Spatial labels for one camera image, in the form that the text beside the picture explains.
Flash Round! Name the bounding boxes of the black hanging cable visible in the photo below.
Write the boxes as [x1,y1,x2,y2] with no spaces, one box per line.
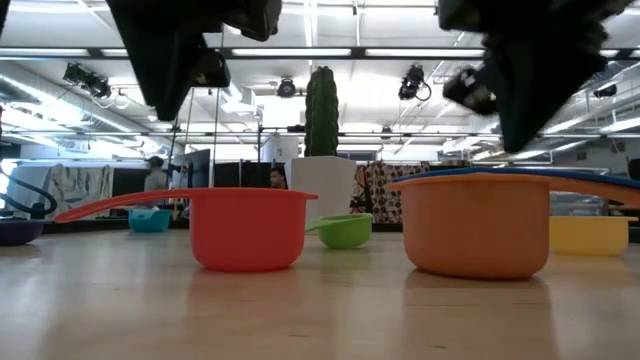
[166,117,180,190]

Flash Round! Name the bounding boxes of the person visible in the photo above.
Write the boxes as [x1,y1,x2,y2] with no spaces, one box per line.
[143,155,172,193]
[269,166,290,191]

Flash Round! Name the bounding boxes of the green measuring cup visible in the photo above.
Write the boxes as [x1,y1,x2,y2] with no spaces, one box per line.
[305,212,375,251]

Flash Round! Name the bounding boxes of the black overhead light beam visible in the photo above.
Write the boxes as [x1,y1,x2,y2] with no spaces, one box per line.
[0,45,640,62]

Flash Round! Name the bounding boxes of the dark background monitor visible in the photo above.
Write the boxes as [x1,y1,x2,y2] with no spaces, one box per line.
[185,148,213,190]

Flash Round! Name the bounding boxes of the white hexagonal plant pot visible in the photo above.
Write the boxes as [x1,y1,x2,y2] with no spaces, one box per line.
[288,155,358,222]

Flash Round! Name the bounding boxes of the red measuring cup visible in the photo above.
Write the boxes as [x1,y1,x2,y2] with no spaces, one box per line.
[53,187,320,274]

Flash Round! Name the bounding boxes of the brown dotted cloth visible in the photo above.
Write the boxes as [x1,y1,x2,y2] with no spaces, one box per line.
[355,159,431,225]

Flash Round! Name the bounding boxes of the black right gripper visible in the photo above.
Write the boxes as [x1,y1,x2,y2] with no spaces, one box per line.
[438,0,634,154]

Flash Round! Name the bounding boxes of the yellow measuring cup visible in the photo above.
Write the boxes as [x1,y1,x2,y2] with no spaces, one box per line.
[548,215,640,258]

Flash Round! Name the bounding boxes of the grey patterned cloth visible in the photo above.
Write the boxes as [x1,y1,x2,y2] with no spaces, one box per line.
[3,163,115,220]

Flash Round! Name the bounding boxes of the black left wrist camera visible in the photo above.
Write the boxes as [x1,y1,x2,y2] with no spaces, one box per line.
[193,47,233,89]

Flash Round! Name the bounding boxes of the black ceiling-hung device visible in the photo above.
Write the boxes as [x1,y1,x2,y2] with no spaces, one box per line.
[276,76,298,100]
[61,61,114,100]
[397,63,433,103]

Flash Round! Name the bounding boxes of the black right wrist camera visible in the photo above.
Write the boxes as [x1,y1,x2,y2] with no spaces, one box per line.
[441,66,499,117]

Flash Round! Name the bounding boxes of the teal measuring cup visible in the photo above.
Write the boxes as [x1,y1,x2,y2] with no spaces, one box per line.
[126,208,173,234]

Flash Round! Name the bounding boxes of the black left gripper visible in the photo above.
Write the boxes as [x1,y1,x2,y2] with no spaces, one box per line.
[106,0,283,123]

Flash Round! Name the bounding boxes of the green cactus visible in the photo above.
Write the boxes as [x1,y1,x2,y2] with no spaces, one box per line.
[303,65,341,159]

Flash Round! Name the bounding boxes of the black looped cable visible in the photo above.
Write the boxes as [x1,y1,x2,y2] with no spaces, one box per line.
[0,158,61,221]

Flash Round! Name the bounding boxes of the orange measuring cup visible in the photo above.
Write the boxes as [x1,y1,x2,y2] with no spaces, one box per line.
[390,172,640,281]

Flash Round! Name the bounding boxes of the small indigo measuring cup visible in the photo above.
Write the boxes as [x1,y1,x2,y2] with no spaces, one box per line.
[0,218,47,248]

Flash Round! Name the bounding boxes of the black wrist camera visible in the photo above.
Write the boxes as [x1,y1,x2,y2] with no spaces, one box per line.
[193,47,233,89]
[441,66,499,117]

